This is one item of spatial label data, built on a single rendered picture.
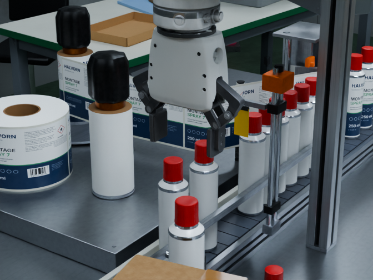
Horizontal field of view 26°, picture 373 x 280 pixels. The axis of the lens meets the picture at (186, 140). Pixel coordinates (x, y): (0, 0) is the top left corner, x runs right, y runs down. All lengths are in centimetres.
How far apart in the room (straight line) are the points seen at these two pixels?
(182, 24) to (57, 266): 70
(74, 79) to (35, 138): 33
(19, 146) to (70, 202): 16
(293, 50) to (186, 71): 93
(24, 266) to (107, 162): 27
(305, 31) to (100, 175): 60
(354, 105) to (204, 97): 99
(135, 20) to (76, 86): 145
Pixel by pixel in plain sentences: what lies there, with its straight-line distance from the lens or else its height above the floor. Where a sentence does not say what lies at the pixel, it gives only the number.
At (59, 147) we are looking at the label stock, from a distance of 173.
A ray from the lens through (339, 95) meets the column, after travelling 147.
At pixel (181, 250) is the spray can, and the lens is 113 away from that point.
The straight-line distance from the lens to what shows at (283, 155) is 166.
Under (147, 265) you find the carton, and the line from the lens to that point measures 98.
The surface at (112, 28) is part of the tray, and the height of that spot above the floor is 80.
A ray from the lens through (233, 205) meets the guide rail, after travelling 147.
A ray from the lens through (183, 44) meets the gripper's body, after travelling 101.
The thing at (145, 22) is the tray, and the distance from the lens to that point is 336.
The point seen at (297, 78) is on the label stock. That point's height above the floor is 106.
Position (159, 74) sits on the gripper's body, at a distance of 104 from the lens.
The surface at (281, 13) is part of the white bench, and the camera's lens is 357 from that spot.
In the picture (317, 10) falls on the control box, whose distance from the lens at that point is 145.
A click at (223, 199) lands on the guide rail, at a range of 159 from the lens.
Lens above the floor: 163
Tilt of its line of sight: 22 degrees down
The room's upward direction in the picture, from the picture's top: straight up
